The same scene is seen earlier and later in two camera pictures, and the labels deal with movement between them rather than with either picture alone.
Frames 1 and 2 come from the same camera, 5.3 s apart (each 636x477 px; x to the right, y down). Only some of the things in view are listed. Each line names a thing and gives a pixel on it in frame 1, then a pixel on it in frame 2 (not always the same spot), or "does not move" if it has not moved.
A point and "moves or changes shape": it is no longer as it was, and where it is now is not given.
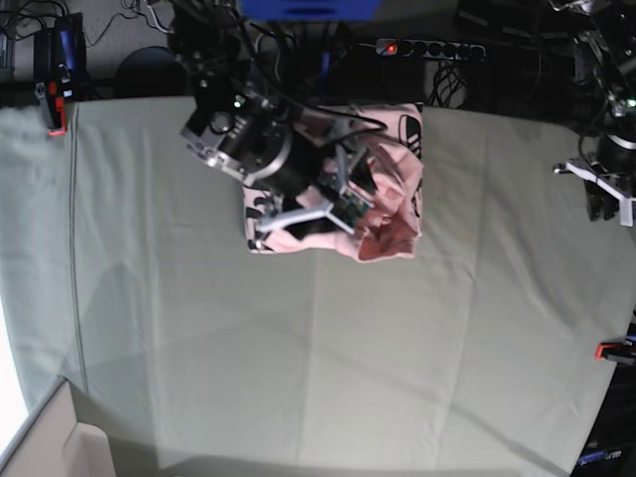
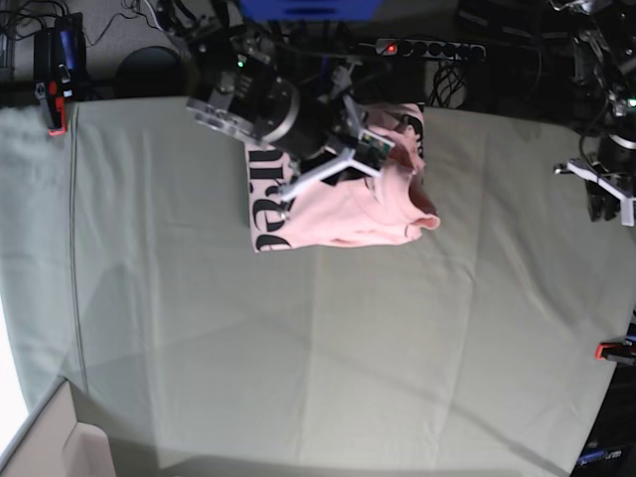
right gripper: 618,191 does not move
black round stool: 151,71 does not move
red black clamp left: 60,74 does not move
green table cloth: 124,271 does not move
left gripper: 347,204 to 369,153
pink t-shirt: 367,205 moves or changes shape
